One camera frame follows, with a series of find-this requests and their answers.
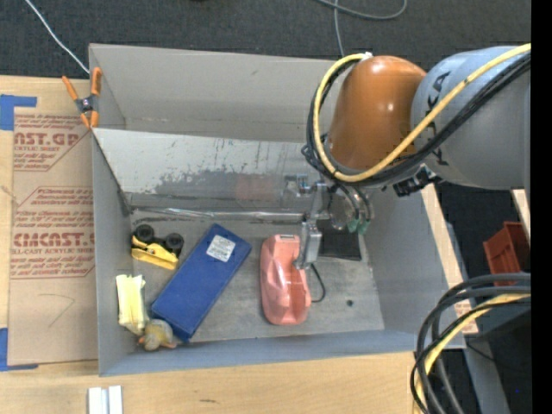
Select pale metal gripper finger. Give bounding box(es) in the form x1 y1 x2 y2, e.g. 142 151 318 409
292 221 311 271
308 229 323 264

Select blue flat box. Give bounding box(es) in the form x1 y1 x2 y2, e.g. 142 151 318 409
150 223 254 344

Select pink plastic toy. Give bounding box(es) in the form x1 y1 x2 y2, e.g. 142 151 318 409
259 233 313 327

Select yellow toy car black wheels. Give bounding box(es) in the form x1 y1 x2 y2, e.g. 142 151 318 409
130 223 185 271

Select brown cardboard board red print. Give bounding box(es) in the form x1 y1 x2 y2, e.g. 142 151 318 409
0 74 101 373

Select pale yellow cloth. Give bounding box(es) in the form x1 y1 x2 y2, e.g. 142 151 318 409
115 273 150 336

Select black cylinder on white bracket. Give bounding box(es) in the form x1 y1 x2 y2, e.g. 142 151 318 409
392 166 436 198

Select thin black cable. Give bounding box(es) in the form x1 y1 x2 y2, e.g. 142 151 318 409
310 264 327 304

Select grey metal bin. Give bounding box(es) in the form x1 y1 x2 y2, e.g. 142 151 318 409
87 42 466 378

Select black flat square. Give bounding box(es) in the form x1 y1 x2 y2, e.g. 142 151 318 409
317 225 363 262

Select small yellow toy duck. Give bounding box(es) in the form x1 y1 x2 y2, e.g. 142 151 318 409
136 318 179 353

